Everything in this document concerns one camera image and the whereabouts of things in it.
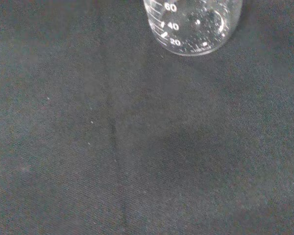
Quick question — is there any black bench cloth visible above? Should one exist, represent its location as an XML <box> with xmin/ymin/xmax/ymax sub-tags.
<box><xmin>0</xmin><ymin>0</ymin><xmax>294</xmax><ymax>235</ymax></box>

